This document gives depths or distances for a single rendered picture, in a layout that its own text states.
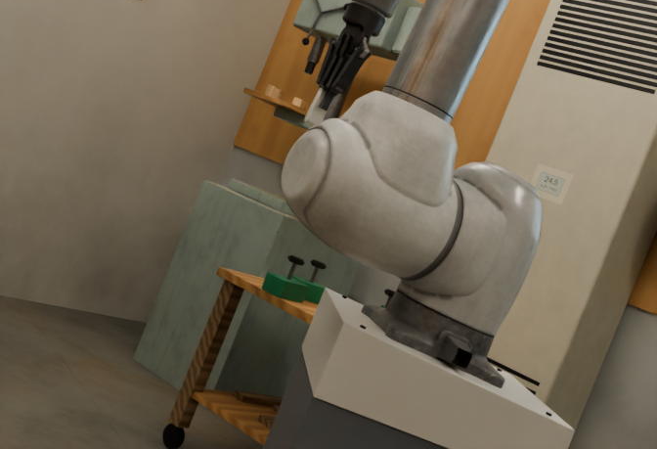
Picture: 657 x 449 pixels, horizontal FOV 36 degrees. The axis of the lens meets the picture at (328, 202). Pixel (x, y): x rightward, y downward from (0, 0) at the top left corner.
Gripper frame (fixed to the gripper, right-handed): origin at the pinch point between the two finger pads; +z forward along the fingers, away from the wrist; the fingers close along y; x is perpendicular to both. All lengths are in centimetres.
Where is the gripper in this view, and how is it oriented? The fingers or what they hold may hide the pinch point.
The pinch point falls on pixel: (319, 108)
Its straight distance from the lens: 191.3
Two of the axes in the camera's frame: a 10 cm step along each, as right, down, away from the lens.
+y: -4.4, -2.7, 8.5
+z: -4.5, 8.9, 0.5
